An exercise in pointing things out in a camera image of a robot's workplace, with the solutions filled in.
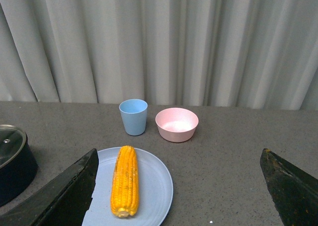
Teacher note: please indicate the dark blue saucepan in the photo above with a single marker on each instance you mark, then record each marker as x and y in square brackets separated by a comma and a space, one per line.
[16, 176]

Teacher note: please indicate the light blue plate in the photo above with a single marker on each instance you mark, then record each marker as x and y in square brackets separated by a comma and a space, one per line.
[155, 191]

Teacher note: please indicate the yellow corn cob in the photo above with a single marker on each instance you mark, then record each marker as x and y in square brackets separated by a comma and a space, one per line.
[124, 199]

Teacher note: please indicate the light blue cup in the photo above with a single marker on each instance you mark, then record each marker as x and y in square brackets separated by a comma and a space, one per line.
[134, 116]

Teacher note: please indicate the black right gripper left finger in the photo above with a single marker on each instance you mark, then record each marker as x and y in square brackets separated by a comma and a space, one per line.
[64, 201]

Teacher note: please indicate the glass lid with blue knob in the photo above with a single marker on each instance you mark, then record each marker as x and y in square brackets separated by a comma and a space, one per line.
[12, 141]

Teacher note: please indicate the white curtain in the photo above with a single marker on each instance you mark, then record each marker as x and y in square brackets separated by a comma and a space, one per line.
[260, 54]

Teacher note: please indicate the pink bowl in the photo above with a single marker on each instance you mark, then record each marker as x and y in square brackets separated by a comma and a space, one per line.
[176, 124]

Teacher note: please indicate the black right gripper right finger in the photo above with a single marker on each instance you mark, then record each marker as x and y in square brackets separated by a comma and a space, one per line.
[293, 191]

